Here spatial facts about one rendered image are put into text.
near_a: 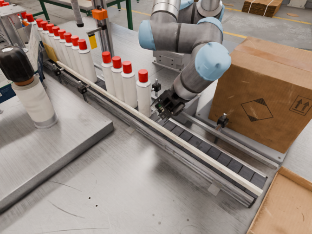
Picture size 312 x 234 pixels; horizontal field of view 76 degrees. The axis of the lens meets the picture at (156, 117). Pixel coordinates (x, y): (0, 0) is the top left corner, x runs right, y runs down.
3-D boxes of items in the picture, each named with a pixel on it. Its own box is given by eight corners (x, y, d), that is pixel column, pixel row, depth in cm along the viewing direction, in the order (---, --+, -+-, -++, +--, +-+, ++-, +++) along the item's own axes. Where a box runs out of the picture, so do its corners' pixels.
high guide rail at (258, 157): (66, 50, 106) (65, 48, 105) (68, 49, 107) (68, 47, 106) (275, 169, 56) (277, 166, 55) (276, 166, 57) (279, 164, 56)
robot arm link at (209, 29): (184, 11, 53) (177, 39, 48) (227, 15, 52) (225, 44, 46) (182, 36, 60) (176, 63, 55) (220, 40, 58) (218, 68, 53)
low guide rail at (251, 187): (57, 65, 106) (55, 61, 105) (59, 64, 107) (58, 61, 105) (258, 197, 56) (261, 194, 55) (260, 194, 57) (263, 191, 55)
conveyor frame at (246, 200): (14, 45, 137) (11, 38, 133) (30, 39, 142) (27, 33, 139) (249, 209, 60) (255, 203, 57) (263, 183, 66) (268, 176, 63)
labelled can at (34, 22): (37, 50, 120) (21, 14, 106) (45, 48, 123) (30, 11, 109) (41, 53, 118) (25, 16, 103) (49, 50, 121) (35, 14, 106)
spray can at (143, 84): (136, 115, 81) (132, 71, 67) (145, 108, 84) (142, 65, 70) (145, 121, 79) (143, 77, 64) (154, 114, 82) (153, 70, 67)
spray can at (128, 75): (122, 106, 85) (116, 62, 71) (131, 100, 88) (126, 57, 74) (131, 111, 83) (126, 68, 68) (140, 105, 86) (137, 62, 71)
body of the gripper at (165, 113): (148, 106, 64) (164, 87, 54) (165, 93, 69) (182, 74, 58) (164, 124, 64) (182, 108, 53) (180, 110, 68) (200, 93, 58)
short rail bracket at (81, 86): (81, 102, 95) (74, 81, 86) (87, 99, 96) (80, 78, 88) (86, 105, 93) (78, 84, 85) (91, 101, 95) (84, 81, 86)
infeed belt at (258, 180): (16, 43, 137) (13, 37, 134) (28, 39, 141) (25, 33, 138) (251, 204, 60) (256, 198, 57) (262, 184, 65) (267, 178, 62)
